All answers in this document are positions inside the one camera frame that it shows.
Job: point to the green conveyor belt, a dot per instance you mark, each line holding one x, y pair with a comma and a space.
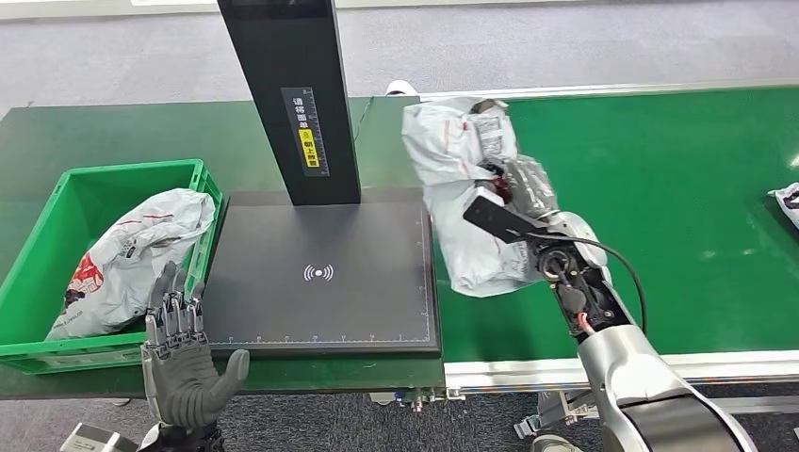
686, 187

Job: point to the green plastic crate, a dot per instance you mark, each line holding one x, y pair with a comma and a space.
187, 299

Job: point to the yellow and black scanner label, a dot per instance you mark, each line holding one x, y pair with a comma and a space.
306, 134

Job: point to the white mailer package black letters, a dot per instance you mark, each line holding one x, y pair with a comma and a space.
789, 203

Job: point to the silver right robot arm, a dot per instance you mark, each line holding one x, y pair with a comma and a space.
630, 374

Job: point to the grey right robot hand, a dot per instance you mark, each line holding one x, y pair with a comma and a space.
530, 184

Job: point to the black inbound scanner machine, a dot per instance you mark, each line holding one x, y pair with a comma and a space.
374, 274

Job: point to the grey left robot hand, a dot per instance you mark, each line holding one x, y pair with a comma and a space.
184, 387

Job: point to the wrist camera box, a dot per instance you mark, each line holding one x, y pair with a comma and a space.
499, 221
93, 440

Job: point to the grey mailer package red print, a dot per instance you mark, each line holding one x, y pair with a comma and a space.
449, 156

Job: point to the aluminium conveyor frame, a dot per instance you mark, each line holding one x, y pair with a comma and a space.
499, 374

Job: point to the crumpled grey mailer package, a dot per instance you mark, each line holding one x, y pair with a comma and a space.
137, 249

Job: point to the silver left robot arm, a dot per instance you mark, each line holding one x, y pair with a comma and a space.
187, 440

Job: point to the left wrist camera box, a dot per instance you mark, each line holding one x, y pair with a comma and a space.
93, 440

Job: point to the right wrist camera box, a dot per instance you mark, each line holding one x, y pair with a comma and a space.
499, 221

